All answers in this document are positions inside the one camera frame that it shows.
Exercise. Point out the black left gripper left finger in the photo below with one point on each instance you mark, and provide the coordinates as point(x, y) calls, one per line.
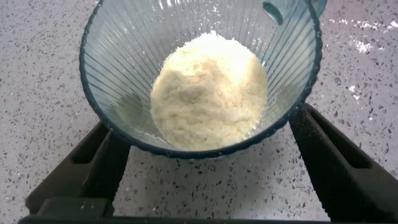
point(93, 180)

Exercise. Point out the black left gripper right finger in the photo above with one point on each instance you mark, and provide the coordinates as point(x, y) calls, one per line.
point(342, 180)

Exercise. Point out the clear ribbed glass mug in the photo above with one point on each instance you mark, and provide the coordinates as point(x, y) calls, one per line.
point(124, 62)

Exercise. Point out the white powder heap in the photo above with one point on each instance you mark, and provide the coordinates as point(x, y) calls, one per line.
point(208, 93)

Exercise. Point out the spilled powder streak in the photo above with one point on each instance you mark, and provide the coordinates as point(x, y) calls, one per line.
point(362, 46)

